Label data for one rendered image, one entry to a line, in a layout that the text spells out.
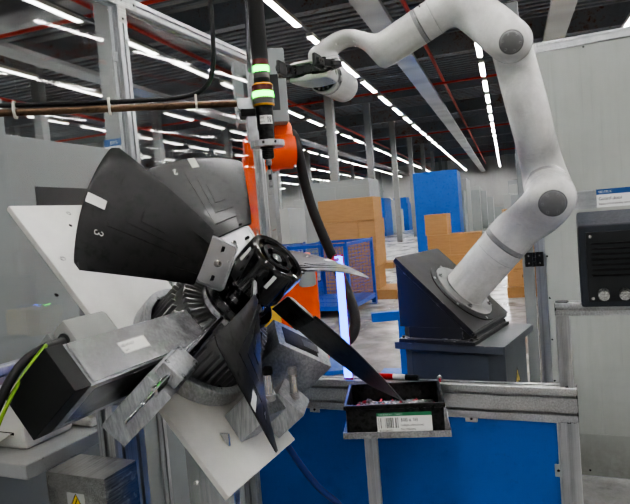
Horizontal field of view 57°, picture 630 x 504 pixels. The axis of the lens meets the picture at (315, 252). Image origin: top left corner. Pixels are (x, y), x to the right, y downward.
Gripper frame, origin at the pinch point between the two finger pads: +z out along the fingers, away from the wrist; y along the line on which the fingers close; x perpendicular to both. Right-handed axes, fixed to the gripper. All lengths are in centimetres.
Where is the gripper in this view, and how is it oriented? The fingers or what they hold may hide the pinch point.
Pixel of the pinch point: (297, 63)
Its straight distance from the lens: 141.8
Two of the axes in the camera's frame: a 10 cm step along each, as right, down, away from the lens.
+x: -0.8, -10.0, -0.6
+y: -9.1, 0.5, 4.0
